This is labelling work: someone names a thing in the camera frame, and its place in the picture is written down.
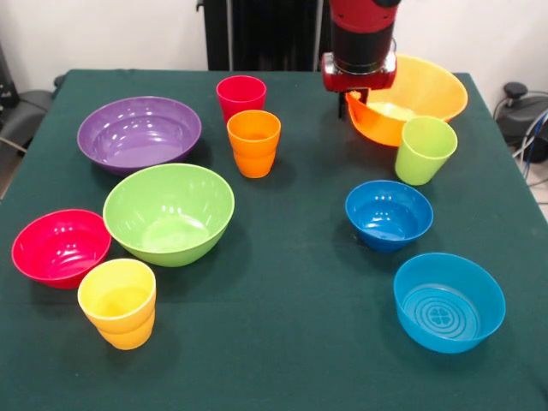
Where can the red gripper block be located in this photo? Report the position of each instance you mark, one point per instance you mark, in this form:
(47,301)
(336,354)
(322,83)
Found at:
(359,83)

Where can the large orange bowl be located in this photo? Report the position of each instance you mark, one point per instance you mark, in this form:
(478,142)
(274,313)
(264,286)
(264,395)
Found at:
(428,90)

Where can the light green cup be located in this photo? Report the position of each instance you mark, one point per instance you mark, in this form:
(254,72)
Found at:
(421,162)

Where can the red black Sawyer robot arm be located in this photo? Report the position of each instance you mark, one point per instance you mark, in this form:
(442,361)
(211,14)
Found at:
(364,43)

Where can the red-pink cup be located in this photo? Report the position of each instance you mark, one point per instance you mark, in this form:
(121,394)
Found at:
(240,96)

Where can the orange cup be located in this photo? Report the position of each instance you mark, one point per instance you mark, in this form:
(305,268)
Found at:
(254,158)

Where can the dark blue bowl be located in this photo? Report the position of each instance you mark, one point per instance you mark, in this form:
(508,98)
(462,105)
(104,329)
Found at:
(385,214)

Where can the dark green tablecloth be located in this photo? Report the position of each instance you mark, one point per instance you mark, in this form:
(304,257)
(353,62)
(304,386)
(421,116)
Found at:
(299,299)

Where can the light green bowl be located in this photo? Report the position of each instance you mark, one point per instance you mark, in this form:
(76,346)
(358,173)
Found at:
(167,214)

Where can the purple bowl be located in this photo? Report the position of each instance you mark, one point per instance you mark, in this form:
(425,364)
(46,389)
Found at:
(137,132)

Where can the light blue bowl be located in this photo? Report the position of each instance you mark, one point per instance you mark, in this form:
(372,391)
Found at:
(488,299)

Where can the yellow cup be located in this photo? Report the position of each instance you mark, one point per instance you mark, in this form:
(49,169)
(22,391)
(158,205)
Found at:
(124,329)

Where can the red-pink bowl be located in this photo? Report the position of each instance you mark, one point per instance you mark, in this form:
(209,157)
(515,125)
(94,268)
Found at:
(60,248)

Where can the black metal stand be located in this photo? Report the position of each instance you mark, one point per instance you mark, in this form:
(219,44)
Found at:
(6,85)

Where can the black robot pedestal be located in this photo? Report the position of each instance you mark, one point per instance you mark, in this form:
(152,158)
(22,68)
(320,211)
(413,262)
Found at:
(265,34)

